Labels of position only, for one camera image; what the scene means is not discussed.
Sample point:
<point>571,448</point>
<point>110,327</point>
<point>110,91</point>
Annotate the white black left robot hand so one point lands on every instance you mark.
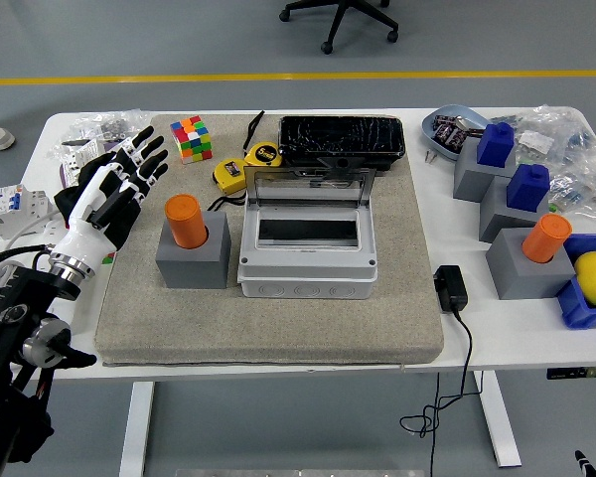
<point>87,223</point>

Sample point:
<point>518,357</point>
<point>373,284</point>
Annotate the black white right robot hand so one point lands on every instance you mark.
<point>586,464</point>

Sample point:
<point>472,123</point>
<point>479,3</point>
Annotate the orange cylinder battery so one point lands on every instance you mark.
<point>546,238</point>
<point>185,218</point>

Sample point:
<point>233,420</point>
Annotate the grey electrical box with lid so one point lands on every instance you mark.
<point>308,278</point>

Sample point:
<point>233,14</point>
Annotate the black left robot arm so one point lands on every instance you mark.
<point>10,308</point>

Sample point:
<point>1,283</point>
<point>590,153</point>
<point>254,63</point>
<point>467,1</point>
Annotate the white printed packaging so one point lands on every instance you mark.
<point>79,156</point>

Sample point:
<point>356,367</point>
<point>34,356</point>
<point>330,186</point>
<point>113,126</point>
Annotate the white circuit breaker blue switches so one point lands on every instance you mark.
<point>15,208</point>

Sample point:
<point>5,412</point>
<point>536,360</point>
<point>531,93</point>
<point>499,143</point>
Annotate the table control panel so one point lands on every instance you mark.
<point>576,373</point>

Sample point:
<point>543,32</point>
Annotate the white table leg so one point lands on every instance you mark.
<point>136,432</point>
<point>499,422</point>

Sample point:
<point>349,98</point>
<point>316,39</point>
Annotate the clear bags of metal parts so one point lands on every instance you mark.
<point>104,126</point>

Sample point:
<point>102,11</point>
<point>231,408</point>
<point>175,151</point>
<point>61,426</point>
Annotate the grey block with round hole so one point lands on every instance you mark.
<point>193,268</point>

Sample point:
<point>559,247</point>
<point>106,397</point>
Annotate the large colourful puzzle cube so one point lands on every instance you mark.
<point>191,139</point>

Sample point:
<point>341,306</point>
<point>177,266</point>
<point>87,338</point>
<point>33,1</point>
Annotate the yellow tape measure with sticker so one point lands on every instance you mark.
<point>231,176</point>

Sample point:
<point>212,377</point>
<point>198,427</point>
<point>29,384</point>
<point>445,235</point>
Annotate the blue plastic bin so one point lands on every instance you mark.
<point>581,308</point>

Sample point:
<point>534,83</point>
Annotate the yellow tape measure marked 5m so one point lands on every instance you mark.
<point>263,154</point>

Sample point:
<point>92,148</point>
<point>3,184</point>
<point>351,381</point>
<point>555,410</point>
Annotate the grey block holder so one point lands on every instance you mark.
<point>516,278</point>
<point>496,218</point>
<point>472,179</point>

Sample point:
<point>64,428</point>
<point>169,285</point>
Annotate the grey-brown mat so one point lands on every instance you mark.
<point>278,328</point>

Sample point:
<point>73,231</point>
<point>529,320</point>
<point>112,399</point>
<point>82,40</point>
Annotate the black power adapter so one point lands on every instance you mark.
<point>452,290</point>

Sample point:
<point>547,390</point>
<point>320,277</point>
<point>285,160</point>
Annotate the blue block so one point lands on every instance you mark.
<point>496,146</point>
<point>526,191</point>

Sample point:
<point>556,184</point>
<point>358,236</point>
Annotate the clear bags of small parts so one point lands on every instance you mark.
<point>576,149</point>

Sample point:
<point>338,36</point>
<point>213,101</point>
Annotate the black office chair base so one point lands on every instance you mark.
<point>335,20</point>

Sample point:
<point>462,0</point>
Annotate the dark purple circuit board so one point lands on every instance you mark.
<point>444,130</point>
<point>462,136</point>

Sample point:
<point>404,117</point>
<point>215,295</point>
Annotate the blue-grey dish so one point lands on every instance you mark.
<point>434,134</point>

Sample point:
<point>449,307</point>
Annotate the black glossy enclosure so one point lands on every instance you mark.
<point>338,136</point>

